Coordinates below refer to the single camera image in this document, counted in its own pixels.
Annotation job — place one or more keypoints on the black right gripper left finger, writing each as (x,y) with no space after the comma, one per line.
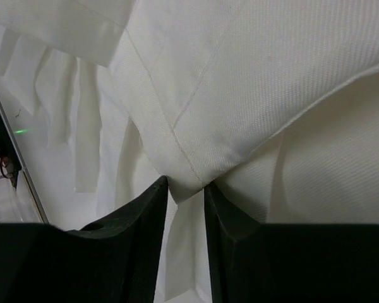
(113,259)

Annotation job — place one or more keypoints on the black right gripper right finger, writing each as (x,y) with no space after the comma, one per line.
(251,261)

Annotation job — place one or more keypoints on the white pleated skirt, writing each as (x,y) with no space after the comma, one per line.
(275,101)

